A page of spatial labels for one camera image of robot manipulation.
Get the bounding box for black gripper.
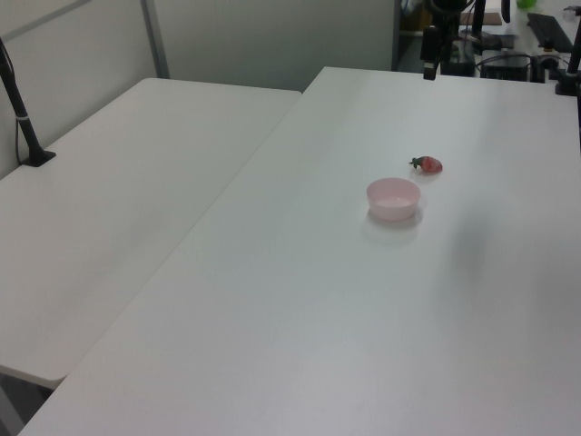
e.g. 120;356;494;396
420;25;441;82

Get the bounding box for red strawberry with green leaves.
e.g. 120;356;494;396
409;154;444;175

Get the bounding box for pink plastic bowl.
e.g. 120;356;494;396
366;176;423;223

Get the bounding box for black upright stand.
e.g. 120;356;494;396
470;0;487;38

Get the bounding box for black box device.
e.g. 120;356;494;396
479;53;533;83

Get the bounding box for brown flat board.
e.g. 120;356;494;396
458;12;503;26

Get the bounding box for black keyboard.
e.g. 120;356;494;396
526;12;576;52

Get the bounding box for white side table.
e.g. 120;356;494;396
0;77;304;388

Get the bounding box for grey partition frame post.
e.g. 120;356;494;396
139;0;172;80

